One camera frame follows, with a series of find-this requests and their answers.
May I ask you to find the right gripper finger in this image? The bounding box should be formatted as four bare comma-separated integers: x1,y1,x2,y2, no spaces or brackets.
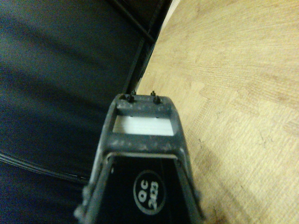
73,90,204,224

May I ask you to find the black curtain stand pole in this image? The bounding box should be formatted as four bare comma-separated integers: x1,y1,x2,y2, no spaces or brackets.
0,151,92,181

